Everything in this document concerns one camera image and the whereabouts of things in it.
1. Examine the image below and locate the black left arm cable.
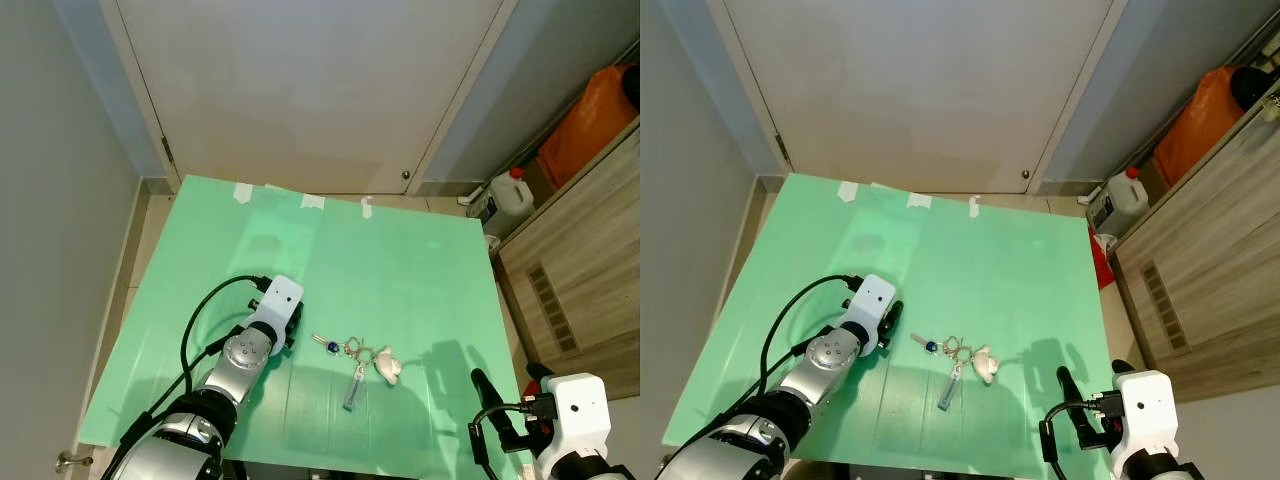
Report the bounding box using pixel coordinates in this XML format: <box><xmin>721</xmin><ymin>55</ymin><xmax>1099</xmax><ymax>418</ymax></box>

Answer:
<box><xmin>180</xmin><ymin>275</ymin><xmax>273</xmax><ymax>396</ymax></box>
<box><xmin>760</xmin><ymin>275</ymin><xmax>863</xmax><ymax>391</ymax></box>

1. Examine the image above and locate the orange plastic bag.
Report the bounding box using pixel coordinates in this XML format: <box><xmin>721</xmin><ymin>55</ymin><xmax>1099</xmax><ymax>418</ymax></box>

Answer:
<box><xmin>1153</xmin><ymin>65</ymin><xmax>1251</xmax><ymax>188</ymax></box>
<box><xmin>537</xmin><ymin>65</ymin><xmax>641</xmax><ymax>191</ymax></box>

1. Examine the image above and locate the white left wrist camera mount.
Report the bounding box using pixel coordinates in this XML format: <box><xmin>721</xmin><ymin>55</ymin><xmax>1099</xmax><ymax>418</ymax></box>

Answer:
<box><xmin>838</xmin><ymin>274</ymin><xmax>898</xmax><ymax>346</ymax></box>
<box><xmin>245</xmin><ymin>275</ymin><xmax>305</xmax><ymax>346</ymax></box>

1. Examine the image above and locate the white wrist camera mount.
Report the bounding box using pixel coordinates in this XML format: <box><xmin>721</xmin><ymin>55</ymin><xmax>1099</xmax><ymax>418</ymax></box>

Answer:
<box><xmin>1110</xmin><ymin>370</ymin><xmax>1176</xmax><ymax>463</ymax></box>
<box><xmin>838</xmin><ymin>274</ymin><xmax>898</xmax><ymax>346</ymax></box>
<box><xmin>245</xmin><ymin>275</ymin><xmax>305</xmax><ymax>346</ymax></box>
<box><xmin>540</xmin><ymin>373</ymin><xmax>612</xmax><ymax>463</ymax></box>

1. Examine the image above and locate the wooden cabinet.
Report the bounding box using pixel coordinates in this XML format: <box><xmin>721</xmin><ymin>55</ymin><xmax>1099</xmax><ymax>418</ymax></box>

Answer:
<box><xmin>497</xmin><ymin>118</ymin><xmax>641</xmax><ymax>401</ymax></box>
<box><xmin>1110</xmin><ymin>95</ymin><xmax>1280</xmax><ymax>403</ymax></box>

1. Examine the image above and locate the key bunch with white charm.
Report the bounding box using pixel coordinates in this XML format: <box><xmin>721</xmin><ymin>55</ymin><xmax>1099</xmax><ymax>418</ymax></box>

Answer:
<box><xmin>908</xmin><ymin>332</ymin><xmax>1001</xmax><ymax>413</ymax></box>
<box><xmin>311</xmin><ymin>333</ymin><xmax>403</xmax><ymax>413</ymax></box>

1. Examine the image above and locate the white door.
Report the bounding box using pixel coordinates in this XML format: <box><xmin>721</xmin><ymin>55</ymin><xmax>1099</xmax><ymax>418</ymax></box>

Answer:
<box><xmin>100</xmin><ymin>0</ymin><xmax>521</xmax><ymax>196</ymax></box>
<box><xmin>705</xmin><ymin>0</ymin><xmax>1131</xmax><ymax>193</ymax></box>

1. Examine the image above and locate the black round object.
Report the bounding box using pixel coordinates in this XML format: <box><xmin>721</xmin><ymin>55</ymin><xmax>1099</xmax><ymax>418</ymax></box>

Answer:
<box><xmin>1230</xmin><ymin>65</ymin><xmax>1276</xmax><ymax>111</ymax></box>

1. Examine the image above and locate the green table mat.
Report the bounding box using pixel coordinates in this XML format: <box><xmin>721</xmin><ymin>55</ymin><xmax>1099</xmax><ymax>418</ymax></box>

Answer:
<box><xmin>662</xmin><ymin>172</ymin><xmax>1126</xmax><ymax>480</ymax></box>
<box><xmin>78</xmin><ymin>175</ymin><xmax>538</xmax><ymax>480</ymax></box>

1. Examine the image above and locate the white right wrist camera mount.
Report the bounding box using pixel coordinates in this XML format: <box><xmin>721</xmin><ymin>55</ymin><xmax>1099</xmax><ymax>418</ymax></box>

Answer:
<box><xmin>540</xmin><ymin>373</ymin><xmax>612</xmax><ymax>463</ymax></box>
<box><xmin>1110</xmin><ymin>370</ymin><xmax>1176</xmax><ymax>463</ymax></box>

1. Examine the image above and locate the white jug with red cap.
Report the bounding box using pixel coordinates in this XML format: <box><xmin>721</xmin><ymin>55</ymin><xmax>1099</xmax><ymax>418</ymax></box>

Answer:
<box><xmin>1100</xmin><ymin>166</ymin><xmax>1151</xmax><ymax>213</ymax></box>
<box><xmin>487</xmin><ymin>166</ymin><xmax>536</xmax><ymax>217</ymax></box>

